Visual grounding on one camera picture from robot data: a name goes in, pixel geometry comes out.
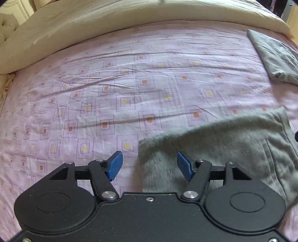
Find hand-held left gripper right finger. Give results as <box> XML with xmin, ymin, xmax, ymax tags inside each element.
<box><xmin>177</xmin><ymin>151</ymin><xmax>252</xmax><ymax>200</ymax></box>

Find beige tufted headboard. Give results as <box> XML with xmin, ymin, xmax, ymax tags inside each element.
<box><xmin>0</xmin><ymin>0</ymin><xmax>32</xmax><ymax>42</ymax></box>

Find pink printed bed sheet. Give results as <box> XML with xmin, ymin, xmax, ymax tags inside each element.
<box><xmin>0</xmin><ymin>21</ymin><xmax>298</xmax><ymax>240</ymax></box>

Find dark grey folded pants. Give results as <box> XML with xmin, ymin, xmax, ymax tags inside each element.
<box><xmin>247</xmin><ymin>29</ymin><xmax>298</xmax><ymax>85</ymax></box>

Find beige duvet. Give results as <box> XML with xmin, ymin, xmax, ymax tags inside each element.
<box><xmin>0</xmin><ymin>0</ymin><xmax>294</xmax><ymax>75</ymax></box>

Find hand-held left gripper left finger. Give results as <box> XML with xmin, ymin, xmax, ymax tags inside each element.
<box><xmin>48</xmin><ymin>151</ymin><xmax>123</xmax><ymax>201</ymax></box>

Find light grey pants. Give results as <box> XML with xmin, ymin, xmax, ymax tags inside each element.
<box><xmin>138</xmin><ymin>108</ymin><xmax>298</xmax><ymax>210</ymax></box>

